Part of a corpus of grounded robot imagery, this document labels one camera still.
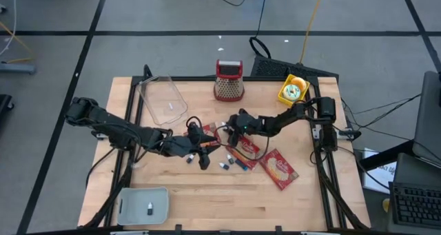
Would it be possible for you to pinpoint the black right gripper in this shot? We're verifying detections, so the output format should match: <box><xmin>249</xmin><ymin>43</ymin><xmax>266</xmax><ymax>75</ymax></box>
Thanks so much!
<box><xmin>225</xmin><ymin>109</ymin><xmax>263</xmax><ymax>148</ymax></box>

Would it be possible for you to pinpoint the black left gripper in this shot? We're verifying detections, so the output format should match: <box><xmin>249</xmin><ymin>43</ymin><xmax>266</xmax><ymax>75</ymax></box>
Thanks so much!
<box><xmin>161</xmin><ymin>123</ymin><xmax>221</xmax><ymax>170</ymax></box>

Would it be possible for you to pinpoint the red cracker packet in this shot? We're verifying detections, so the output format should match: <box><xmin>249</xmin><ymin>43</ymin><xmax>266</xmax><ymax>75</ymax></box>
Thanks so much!
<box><xmin>258</xmin><ymin>148</ymin><xmax>300</xmax><ymax>191</ymax></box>
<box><xmin>184</xmin><ymin>122</ymin><xmax>223</xmax><ymax>150</ymax></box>
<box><xmin>225</xmin><ymin>135</ymin><xmax>268</xmax><ymax>171</ymax></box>

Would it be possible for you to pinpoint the clear plastic container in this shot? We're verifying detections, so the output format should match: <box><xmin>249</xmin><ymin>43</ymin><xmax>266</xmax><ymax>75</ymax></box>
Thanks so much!
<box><xmin>136</xmin><ymin>74</ymin><xmax>189</xmax><ymax>126</ymax></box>

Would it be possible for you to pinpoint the orange toy donut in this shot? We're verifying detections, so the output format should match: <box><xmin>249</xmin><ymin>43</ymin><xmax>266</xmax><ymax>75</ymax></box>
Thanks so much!
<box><xmin>291</xmin><ymin>76</ymin><xmax>308</xmax><ymax>92</ymax></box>

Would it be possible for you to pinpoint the red steel box grater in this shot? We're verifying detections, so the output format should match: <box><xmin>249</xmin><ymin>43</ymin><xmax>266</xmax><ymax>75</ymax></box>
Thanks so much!
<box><xmin>213</xmin><ymin>59</ymin><xmax>245</xmax><ymax>102</ymax></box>

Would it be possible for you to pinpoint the yellow plastic basket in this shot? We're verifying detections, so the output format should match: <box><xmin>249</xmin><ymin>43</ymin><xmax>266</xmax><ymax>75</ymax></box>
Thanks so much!
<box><xmin>277</xmin><ymin>73</ymin><xmax>310</xmax><ymax>108</ymax></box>

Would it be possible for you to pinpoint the grey plastic tray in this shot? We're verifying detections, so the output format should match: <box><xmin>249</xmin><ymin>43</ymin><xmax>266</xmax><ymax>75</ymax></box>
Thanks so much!
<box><xmin>116</xmin><ymin>186</ymin><xmax>170</xmax><ymax>226</ymax></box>

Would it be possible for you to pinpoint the white paper sheet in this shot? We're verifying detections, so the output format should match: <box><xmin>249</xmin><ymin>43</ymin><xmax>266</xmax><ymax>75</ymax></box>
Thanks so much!
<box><xmin>362</xmin><ymin>147</ymin><xmax>397</xmax><ymax>194</ymax></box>

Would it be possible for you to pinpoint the black desk bar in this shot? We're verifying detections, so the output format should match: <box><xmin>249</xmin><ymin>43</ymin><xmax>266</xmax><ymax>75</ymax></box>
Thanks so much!
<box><xmin>358</xmin><ymin>140</ymin><xmax>414</xmax><ymax>172</ymax></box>

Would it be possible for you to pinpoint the grey monitor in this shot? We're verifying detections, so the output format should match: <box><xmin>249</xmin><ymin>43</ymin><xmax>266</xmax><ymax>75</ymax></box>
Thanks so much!
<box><xmin>412</xmin><ymin>70</ymin><xmax>441</xmax><ymax>169</ymax></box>

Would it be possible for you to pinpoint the black keyboard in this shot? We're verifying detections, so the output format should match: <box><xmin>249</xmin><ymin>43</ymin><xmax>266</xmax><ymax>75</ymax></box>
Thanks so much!
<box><xmin>388</xmin><ymin>181</ymin><xmax>441</xmax><ymax>229</ymax></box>

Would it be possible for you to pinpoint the grey table foot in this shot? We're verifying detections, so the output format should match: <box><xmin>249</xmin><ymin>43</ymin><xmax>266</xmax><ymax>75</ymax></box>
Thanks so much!
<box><xmin>0</xmin><ymin>61</ymin><xmax>37</xmax><ymax>76</ymax></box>

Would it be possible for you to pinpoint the black floor object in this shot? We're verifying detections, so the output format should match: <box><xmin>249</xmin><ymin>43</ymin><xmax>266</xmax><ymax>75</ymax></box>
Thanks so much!
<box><xmin>0</xmin><ymin>94</ymin><xmax>14</xmax><ymax>121</ymax></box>

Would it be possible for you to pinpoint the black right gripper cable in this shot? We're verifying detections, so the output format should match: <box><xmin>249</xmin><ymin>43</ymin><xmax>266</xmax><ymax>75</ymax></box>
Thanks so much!
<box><xmin>215</xmin><ymin>124</ymin><xmax>271</xmax><ymax>162</ymax></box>

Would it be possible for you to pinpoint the black metal table frame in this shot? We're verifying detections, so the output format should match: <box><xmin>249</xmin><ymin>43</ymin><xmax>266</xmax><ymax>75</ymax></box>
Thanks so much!
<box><xmin>82</xmin><ymin>64</ymin><xmax>371</xmax><ymax>231</ymax></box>

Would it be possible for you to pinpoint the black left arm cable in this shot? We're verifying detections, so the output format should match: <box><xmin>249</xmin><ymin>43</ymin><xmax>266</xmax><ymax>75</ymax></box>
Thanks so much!
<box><xmin>85</xmin><ymin>147</ymin><xmax>117</xmax><ymax>187</ymax></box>

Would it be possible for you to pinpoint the black hanging cable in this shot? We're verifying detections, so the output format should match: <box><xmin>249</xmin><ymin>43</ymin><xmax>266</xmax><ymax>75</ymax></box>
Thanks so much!
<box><xmin>248</xmin><ymin>0</ymin><xmax>273</xmax><ymax>60</ymax></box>

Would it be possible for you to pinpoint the yellow hanging cable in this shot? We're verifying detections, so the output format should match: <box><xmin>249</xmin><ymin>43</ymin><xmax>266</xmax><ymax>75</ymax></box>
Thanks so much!
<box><xmin>298</xmin><ymin>0</ymin><xmax>327</xmax><ymax>64</ymax></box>

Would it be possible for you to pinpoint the orange floor cable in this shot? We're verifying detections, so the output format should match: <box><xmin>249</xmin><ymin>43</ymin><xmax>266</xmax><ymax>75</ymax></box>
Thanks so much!
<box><xmin>0</xmin><ymin>21</ymin><xmax>35</xmax><ymax>64</ymax></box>

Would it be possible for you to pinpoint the white floor cable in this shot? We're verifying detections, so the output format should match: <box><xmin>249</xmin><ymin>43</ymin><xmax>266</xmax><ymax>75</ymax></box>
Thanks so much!
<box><xmin>0</xmin><ymin>0</ymin><xmax>18</xmax><ymax>57</ymax></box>

